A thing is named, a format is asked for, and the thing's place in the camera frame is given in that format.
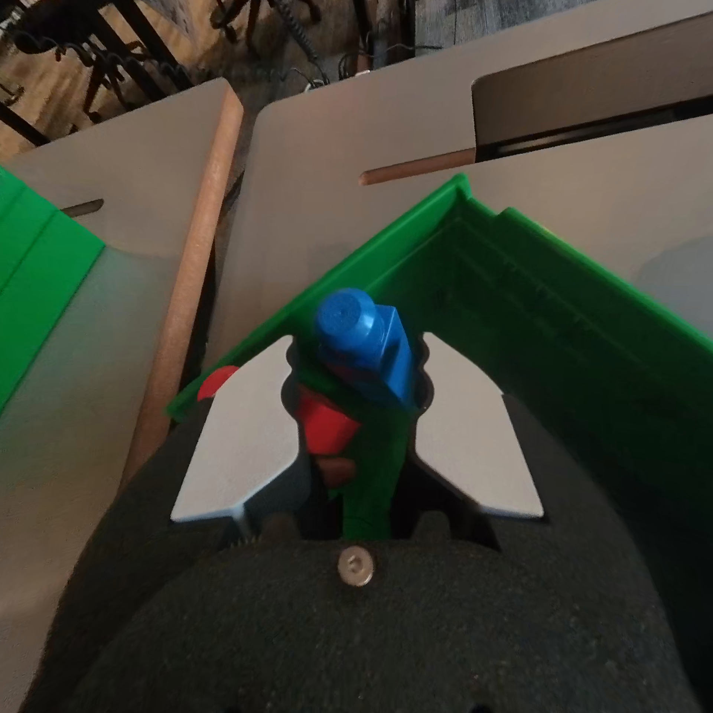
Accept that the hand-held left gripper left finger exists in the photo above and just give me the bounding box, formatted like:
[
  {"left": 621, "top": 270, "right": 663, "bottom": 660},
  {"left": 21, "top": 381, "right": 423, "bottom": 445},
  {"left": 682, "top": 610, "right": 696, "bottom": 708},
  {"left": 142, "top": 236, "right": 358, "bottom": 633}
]
[{"left": 170, "top": 336, "right": 311, "bottom": 537}]

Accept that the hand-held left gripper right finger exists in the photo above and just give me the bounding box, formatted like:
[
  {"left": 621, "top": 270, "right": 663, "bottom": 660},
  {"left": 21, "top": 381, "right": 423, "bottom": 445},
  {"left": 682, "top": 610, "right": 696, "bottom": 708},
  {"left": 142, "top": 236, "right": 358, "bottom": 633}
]
[{"left": 409, "top": 332, "right": 545, "bottom": 519}]

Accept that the green plastic bin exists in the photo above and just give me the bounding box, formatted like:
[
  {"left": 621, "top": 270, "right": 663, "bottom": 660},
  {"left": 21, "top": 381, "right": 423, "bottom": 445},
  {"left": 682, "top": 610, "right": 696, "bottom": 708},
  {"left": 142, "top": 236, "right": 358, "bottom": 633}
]
[
  {"left": 0, "top": 164, "right": 107, "bottom": 416},
  {"left": 164, "top": 174, "right": 713, "bottom": 658}
]

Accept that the blue block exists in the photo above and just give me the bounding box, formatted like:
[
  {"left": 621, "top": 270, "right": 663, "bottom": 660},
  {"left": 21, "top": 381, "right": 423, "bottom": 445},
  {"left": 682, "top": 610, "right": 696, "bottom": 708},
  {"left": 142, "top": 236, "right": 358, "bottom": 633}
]
[{"left": 313, "top": 288, "right": 416, "bottom": 411}]

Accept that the person's left hand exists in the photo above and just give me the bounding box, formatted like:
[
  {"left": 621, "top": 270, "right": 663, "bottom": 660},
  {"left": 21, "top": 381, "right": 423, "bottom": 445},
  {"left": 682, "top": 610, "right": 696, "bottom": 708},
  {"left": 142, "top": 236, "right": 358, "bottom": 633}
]
[{"left": 315, "top": 457, "right": 357, "bottom": 489}]

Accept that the grey wood-edged table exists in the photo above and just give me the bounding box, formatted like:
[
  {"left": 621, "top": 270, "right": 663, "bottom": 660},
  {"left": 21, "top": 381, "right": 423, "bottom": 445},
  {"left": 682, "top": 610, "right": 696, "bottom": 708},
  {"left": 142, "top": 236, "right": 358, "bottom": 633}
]
[{"left": 0, "top": 78, "right": 245, "bottom": 713}]

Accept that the black office chair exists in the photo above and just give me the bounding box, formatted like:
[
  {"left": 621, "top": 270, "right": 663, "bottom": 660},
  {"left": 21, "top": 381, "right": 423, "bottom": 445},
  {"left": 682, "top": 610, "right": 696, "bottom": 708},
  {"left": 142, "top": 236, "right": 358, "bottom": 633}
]
[{"left": 11, "top": 22, "right": 197, "bottom": 124}]

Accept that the black cable cover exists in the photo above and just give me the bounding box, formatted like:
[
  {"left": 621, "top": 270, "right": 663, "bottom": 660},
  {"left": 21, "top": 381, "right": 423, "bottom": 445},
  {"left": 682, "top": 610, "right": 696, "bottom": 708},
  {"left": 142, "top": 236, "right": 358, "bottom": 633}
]
[{"left": 471, "top": 11, "right": 713, "bottom": 165}]

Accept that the coiled cable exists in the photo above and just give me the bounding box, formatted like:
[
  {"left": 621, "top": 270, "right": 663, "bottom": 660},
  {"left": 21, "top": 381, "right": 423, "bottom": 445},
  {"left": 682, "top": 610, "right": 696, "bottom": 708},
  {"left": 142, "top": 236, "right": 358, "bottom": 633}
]
[{"left": 277, "top": 0, "right": 322, "bottom": 63}]

